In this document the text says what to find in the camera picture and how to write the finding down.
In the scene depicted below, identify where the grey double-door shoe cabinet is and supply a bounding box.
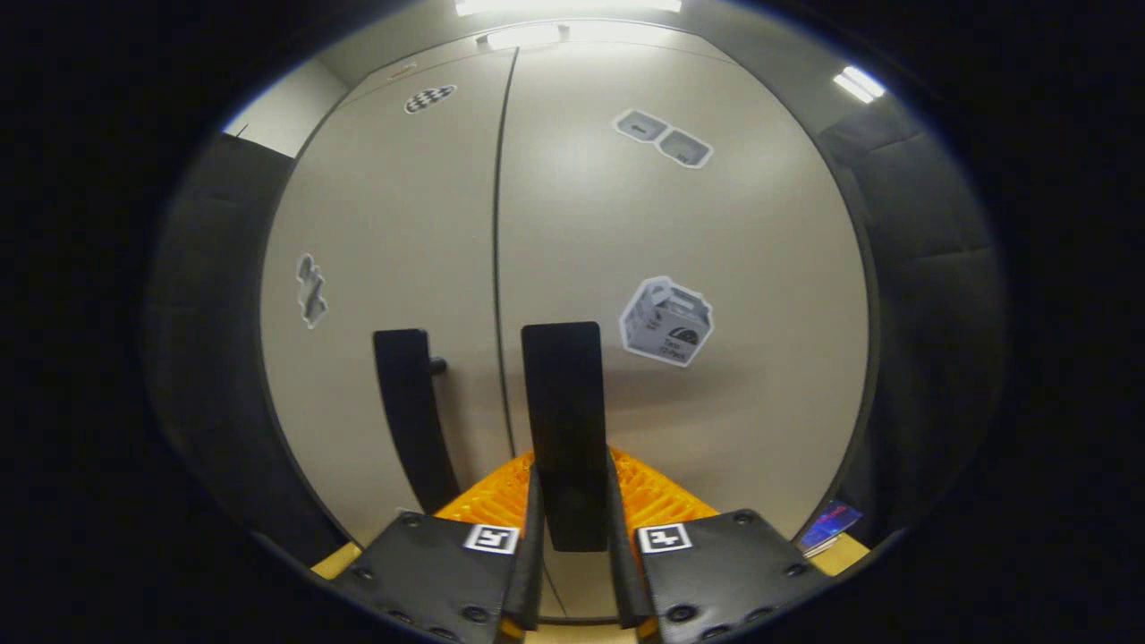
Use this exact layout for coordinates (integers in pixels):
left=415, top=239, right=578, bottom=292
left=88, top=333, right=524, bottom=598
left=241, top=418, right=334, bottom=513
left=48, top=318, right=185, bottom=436
left=258, top=18, right=882, bottom=627

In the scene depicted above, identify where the printed paper booklet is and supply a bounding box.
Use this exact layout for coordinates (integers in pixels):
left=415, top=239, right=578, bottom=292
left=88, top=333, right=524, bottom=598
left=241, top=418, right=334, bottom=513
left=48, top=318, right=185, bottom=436
left=799, top=501, right=864, bottom=557

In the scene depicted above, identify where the grey cabinet drawer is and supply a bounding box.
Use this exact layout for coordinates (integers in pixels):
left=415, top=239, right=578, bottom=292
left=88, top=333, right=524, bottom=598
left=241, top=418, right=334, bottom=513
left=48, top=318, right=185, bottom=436
left=344, top=20, right=743, bottom=101

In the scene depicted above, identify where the black door handle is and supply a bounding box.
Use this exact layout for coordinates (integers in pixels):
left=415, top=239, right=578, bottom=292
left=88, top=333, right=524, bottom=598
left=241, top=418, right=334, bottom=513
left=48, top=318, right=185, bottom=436
left=522, top=322, right=609, bottom=553
left=373, top=329, right=462, bottom=515

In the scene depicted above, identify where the large ceiling light panel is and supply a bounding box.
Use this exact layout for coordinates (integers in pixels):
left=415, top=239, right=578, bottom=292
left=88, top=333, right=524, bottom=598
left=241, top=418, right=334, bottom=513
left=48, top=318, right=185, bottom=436
left=454, top=0, right=683, bottom=17

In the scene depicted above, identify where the cabinet door with checkered sticker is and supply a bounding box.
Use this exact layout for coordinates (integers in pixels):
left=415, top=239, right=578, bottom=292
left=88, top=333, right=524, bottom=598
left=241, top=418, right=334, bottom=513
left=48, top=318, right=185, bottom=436
left=259, top=49, right=520, bottom=547

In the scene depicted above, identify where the small ceiling light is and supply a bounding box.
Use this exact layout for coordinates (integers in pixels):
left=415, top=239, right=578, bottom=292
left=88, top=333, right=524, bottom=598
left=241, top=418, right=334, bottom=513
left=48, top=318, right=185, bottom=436
left=832, top=65, right=886, bottom=104

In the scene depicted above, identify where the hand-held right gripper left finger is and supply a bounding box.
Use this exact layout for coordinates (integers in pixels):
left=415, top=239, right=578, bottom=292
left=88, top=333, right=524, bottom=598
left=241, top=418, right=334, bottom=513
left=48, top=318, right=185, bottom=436
left=327, top=452, right=545, bottom=644

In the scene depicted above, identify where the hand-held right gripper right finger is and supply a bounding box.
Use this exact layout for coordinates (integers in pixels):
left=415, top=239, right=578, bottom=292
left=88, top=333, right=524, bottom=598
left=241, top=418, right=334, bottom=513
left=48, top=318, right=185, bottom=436
left=608, top=447, right=837, bottom=644

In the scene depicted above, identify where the cabinet door with box sticker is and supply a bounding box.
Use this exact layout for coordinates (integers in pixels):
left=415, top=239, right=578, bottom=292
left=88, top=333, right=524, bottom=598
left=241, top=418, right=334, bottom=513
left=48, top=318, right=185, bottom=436
left=495, top=40, right=870, bottom=623

